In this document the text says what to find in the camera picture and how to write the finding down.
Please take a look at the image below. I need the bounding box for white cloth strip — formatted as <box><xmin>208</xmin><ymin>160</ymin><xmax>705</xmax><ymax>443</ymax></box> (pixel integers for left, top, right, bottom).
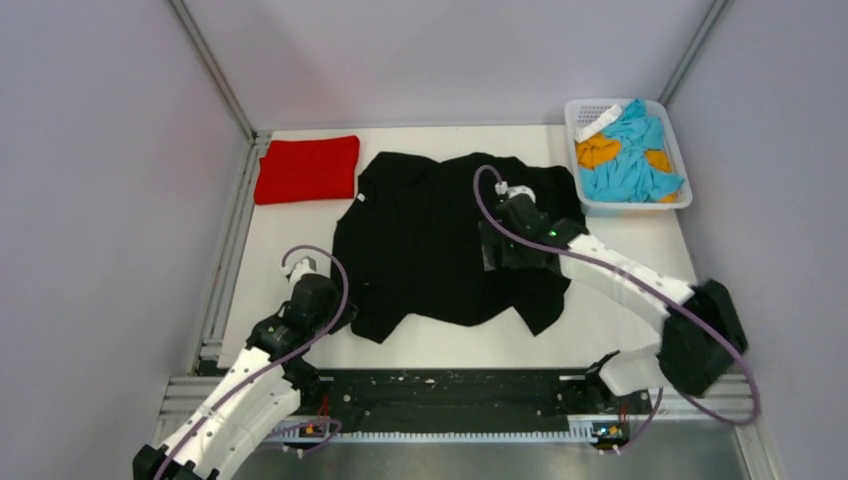
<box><xmin>574</xmin><ymin>104</ymin><xmax>623</xmax><ymax>143</ymax></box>

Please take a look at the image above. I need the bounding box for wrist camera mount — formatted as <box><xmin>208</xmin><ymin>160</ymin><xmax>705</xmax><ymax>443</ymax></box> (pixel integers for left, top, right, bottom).
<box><xmin>280</xmin><ymin>256</ymin><xmax>317</xmax><ymax>286</ymax></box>
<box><xmin>494</xmin><ymin>181</ymin><xmax>537</xmax><ymax>203</ymax></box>

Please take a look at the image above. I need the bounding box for white plastic laundry basket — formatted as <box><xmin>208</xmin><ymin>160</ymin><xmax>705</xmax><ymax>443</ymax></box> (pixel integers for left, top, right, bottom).
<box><xmin>564</xmin><ymin>98</ymin><xmax>692</xmax><ymax>216</ymax></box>

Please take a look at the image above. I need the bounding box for aluminium frame rail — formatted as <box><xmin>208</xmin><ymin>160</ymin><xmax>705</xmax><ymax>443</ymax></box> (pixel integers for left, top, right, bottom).
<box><xmin>167</xmin><ymin>1</ymin><xmax>259</xmax><ymax>374</ymax></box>

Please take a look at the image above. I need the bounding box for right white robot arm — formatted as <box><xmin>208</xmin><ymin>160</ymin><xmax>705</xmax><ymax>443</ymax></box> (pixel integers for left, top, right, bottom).
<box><xmin>481</xmin><ymin>194</ymin><xmax>748</xmax><ymax>412</ymax></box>

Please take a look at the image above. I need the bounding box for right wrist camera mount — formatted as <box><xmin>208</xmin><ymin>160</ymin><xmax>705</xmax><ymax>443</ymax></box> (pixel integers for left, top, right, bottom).
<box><xmin>494</xmin><ymin>181</ymin><xmax>537</xmax><ymax>203</ymax></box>

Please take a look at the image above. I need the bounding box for black t shirt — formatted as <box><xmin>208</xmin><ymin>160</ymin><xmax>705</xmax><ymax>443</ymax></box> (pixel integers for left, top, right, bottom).
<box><xmin>332</xmin><ymin>152</ymin><xmax>585</xmax><ymax>343</ymax></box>

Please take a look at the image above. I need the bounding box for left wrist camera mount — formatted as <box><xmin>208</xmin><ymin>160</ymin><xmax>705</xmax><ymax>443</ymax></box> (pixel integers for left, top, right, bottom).
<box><xmin>280</xmin><ymin>256</ymin><xmax>317</xmax><ymax>286</ymax></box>

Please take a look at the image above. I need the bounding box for orange t shirt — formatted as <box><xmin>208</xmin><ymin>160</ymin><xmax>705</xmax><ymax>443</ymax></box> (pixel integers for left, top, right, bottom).
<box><xmin>576</xmin><ymin>134</ymin><xmax>685</xmax><ymax>203</ymax></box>

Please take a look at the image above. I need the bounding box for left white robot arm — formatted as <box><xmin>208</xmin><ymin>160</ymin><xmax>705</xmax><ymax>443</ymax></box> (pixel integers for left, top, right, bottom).
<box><xmin>132</xmin><ymin>272</ymin><xmax>350</xmax><ymax>479</ymax></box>

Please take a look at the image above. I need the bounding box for folded red t shirt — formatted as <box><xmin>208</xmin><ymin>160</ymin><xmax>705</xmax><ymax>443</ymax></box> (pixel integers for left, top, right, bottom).
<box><xmin>253</xmin><ymin>135</ymin><xmax>360</xmax><ymax>205</ymax></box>

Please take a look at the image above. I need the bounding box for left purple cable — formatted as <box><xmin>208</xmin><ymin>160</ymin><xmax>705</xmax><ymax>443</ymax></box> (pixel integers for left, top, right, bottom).
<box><xmin>152</xmin><ymin>245</ymin><xmax>350</xmax><ymax>480</ymax></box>

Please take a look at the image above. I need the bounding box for light blue t shirt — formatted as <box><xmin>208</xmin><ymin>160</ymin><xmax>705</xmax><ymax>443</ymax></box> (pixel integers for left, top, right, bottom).
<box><xmin>575</xmin><ymin>99</ymin><xmax>685</xmax><ymax>203</ymax></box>

